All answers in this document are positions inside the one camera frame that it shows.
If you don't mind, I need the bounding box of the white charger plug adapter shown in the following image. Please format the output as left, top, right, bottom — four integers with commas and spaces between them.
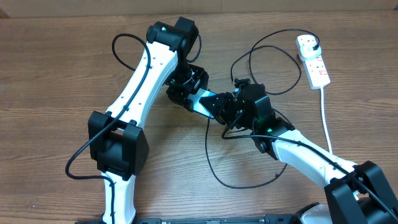
298, 45, 322, 61

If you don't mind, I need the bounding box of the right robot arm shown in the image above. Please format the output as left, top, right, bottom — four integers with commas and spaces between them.
198, 79, 397, 223

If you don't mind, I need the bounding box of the white power strip cord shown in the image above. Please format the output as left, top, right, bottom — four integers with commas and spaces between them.
319, 86, 333, 155

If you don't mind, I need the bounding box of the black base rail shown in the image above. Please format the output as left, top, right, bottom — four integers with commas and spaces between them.
74, 213, 312, 224

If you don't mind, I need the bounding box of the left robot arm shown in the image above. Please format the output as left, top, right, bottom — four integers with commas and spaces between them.
88, 17, 212, 223

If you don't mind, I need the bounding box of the white power strip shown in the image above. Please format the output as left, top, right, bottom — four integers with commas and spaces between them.
295, 34, 330, 90

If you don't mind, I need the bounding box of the Samsung Galaxy smartphone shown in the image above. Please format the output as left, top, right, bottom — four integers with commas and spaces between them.
188, 88, 215, 119

